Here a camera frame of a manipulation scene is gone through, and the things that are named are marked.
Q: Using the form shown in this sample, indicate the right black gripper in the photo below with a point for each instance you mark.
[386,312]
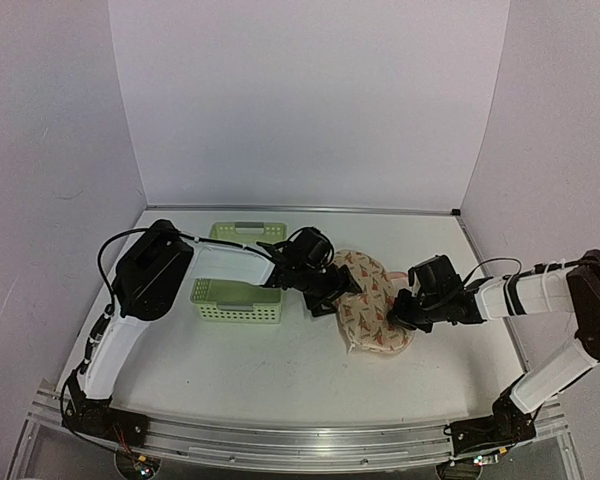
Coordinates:
[400,314]

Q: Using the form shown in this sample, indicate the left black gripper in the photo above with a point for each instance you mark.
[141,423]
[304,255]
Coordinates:
[342,285]

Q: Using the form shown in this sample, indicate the patterned beige laundry bag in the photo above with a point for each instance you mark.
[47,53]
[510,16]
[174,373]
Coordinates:
[362,318]

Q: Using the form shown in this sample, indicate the green plastic basket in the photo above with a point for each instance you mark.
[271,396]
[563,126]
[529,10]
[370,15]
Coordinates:
[230,274]

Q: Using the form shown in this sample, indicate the pink bra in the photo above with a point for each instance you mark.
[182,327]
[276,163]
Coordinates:
[397,276]

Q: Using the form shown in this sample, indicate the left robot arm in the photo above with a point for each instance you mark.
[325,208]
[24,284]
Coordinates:
[148,278]

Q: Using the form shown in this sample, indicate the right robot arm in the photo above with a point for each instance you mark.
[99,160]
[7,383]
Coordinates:
[571,287]

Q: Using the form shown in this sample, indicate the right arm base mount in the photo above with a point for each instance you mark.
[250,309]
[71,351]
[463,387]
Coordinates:
[505,427]

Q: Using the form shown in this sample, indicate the aluminium front rail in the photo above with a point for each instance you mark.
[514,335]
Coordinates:
[302,449]

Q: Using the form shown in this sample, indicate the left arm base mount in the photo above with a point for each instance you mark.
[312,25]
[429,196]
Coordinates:
[98,419]

